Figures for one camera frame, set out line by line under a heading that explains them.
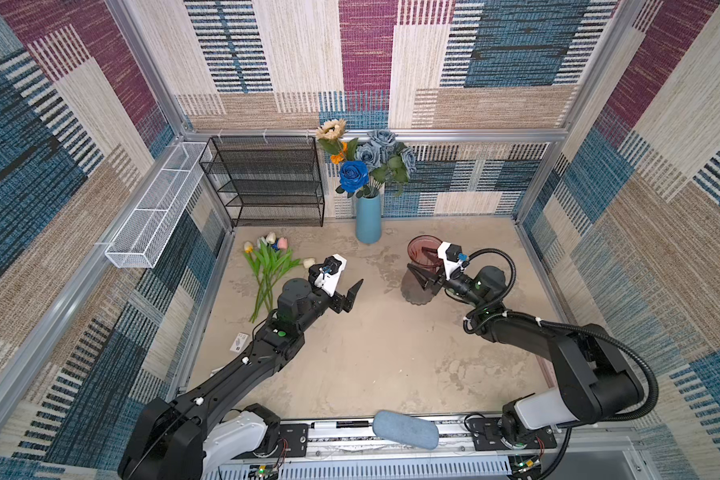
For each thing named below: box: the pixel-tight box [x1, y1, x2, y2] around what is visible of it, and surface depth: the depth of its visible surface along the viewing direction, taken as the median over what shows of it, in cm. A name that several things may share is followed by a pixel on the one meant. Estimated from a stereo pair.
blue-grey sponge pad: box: [372, 410, 440, 450], surface depth 74 cm
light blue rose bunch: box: [354, 129, 417, 193], surface depth 91 cm
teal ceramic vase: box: [355, 194, 382, 244], surface depth 108 cm
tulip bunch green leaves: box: [244, 241, 303, 323], surface depth 107 cm
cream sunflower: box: [316, 118, 348, 141], surface depth 87 cm
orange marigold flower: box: [330, 142, 349, 165], surface depth 94 cm
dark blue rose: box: [339, 160, 369, 193], surface depth 72 cm
